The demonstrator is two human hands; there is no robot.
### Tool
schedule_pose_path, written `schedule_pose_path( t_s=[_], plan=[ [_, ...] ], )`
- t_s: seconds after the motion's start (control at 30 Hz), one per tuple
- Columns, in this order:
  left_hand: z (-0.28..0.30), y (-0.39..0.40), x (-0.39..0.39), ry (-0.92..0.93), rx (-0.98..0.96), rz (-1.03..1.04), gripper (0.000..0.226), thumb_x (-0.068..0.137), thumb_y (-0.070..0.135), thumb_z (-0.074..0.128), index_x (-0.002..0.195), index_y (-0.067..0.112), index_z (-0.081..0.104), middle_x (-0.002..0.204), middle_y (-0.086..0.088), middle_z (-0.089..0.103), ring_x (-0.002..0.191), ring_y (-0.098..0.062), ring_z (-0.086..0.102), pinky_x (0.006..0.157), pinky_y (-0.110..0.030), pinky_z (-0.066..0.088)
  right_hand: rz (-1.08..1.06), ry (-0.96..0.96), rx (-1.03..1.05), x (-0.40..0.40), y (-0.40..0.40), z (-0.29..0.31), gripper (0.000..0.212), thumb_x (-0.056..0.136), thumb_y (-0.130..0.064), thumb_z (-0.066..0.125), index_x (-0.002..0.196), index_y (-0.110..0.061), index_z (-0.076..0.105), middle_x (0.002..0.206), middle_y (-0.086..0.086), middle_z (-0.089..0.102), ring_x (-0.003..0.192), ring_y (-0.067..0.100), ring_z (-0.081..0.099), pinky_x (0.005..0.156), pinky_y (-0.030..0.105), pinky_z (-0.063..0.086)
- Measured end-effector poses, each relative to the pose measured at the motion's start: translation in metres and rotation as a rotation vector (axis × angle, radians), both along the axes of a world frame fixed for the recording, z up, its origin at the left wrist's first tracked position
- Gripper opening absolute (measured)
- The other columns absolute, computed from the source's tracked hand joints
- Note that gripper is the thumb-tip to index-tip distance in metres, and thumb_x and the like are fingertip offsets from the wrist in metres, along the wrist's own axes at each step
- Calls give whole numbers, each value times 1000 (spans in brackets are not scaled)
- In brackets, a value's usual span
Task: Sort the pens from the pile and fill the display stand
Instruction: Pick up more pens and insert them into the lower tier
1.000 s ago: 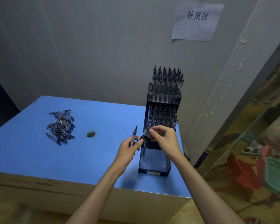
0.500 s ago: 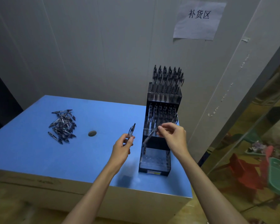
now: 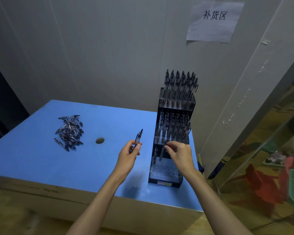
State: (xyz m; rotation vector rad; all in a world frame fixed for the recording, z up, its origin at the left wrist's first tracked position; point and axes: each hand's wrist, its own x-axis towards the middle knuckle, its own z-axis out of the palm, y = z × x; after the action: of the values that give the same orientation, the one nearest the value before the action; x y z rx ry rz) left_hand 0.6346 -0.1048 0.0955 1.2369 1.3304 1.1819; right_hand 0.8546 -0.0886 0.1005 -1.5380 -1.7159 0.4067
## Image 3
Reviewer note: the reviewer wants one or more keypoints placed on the person's left hand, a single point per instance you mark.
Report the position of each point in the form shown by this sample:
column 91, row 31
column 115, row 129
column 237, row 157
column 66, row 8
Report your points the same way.
column 126, row 161

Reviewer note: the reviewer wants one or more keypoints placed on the person's right hand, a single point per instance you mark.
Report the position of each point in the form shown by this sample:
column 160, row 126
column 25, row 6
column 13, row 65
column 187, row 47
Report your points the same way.
column 183, row 159

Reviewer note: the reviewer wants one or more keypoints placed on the grey retractable pen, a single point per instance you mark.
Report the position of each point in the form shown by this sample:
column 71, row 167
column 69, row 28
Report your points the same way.
column 138, row 137
column 161, row 152
column 155, row 155

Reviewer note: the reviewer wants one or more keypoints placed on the black tiered pen display stand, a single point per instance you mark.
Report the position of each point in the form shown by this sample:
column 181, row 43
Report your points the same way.
column 165, row 177

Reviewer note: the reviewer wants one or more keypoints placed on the pile of grey pens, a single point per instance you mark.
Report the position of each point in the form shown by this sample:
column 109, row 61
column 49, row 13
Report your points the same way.
column 69, row 134

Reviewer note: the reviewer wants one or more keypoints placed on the cluster of grey pens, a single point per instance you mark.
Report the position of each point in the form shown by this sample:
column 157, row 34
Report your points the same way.
column 178, row 85

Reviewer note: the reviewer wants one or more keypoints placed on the person's right forearm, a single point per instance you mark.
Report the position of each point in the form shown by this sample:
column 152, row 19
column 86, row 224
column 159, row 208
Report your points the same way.
column 218, row 208

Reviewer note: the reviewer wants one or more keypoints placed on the person's left forearm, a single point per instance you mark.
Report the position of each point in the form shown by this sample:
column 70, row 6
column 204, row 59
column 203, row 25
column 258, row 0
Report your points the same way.
column 95, row 208

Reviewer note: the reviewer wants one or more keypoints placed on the dark blue cloth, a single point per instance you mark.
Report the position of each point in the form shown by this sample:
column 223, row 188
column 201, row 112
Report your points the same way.
column 201, row 167

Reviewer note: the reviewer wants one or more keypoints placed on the small round metal disc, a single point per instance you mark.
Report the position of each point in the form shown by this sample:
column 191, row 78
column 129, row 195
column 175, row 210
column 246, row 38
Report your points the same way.
column 100, row 140

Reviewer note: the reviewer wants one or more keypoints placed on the blue table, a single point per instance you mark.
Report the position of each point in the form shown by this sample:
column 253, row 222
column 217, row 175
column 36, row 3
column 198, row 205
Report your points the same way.
column 88, row 163

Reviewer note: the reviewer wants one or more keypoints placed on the red plastic stool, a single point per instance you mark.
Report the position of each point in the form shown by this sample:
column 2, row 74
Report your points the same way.
column 264, row 186

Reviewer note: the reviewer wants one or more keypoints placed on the black shelf unit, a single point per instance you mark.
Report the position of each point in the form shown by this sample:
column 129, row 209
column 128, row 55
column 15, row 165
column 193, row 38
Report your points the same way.
column 2, row 107

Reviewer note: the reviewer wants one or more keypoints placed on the white paper wall sign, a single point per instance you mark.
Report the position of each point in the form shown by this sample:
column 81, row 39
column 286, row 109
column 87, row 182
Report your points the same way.
column 214, row 30

